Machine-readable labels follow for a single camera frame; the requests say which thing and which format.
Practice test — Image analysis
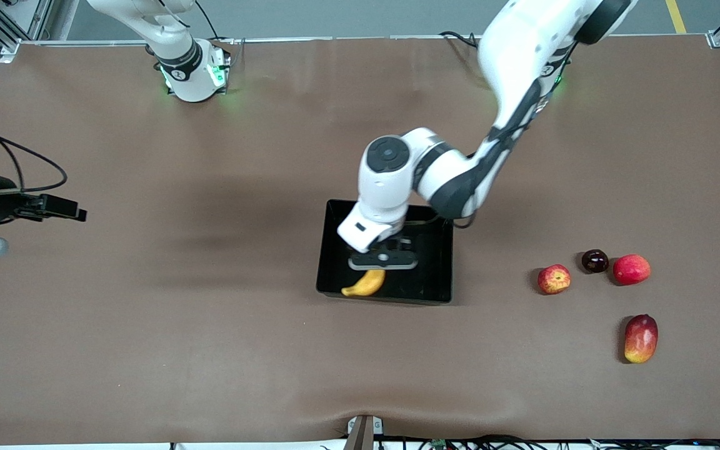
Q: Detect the red round peach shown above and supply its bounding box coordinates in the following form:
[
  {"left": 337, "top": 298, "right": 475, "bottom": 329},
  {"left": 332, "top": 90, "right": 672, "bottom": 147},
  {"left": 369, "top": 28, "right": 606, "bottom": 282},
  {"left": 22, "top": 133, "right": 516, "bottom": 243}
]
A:
[{"left": 612, "top": 254, "right": 651, "bottom": 286}]

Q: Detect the black left arm base cable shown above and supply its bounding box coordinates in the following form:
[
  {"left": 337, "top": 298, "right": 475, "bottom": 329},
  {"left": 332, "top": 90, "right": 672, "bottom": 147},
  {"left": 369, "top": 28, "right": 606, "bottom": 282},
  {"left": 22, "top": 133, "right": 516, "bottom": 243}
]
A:
[{"left": 439, "top": 30, "right": 481, "bottom": 52}]

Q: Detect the brown table cover sheet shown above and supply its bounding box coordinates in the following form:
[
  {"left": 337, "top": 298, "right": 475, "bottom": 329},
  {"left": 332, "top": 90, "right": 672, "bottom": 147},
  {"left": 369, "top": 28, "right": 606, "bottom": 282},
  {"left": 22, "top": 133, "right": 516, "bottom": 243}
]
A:
[{"left": 0, "top": 36, "right": 720, "bottom": 446}]

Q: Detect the red yellow mango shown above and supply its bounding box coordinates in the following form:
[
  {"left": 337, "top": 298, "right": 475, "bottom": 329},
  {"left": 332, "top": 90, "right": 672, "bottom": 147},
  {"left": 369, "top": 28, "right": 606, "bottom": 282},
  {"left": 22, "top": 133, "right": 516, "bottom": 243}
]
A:
[{"left": 624, "top": 314, "right": 659, "bottom": 364}]

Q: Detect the small red yellow apple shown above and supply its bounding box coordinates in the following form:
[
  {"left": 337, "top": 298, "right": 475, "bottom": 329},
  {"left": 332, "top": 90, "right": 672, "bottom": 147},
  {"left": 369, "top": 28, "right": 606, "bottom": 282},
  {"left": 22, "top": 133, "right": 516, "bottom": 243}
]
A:
[{"left": 537, "top": 264, "right": 572, "bottom": 295}]

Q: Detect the black right arm base cable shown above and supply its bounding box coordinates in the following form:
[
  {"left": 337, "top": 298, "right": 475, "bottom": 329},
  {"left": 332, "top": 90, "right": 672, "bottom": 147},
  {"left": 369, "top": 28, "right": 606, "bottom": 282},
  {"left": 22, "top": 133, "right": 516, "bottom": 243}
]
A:
[{"left": 194, "top": 0, "right": 239, "bottom": 48}]

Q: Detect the dark purple plum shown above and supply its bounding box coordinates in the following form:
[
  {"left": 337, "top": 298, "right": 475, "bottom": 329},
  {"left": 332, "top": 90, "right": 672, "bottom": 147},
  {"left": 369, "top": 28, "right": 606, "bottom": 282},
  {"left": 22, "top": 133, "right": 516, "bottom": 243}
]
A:
[{"left": 581, "top": 249, "right": 609, "bottom": 274}]

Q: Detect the yellow banana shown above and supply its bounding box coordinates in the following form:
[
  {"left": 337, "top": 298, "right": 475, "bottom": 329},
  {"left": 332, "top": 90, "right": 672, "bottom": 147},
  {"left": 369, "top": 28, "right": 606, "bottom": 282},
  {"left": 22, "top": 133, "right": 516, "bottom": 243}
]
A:
[{"left": 341, "top": 269, "right": 387, "bottom": 298}]

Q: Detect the metal table edge clamp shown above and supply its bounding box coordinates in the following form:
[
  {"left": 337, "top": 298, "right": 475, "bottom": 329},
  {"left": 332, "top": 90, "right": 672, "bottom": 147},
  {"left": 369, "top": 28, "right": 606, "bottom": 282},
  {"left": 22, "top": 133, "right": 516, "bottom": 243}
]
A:
[{"left": 346, "top": 414, "right": 384, "bottom": 450}]

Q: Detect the black plastic tray box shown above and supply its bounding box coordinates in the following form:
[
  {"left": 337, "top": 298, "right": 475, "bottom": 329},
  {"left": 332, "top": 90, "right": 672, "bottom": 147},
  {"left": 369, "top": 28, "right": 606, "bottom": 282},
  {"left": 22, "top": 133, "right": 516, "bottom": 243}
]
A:
[{"left": 316, "top": 199, "right": 454, "bottom": 306}]

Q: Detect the black arm base cable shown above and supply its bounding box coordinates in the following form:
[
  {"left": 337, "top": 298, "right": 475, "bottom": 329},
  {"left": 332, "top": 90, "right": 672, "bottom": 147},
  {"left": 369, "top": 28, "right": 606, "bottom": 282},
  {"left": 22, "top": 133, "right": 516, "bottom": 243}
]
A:
[
  {"left": 439, "top": 30, "right": 481, "bottom": 52},
  {"left": 194, "top": 0, "right": 239, "bottom": 48}
]

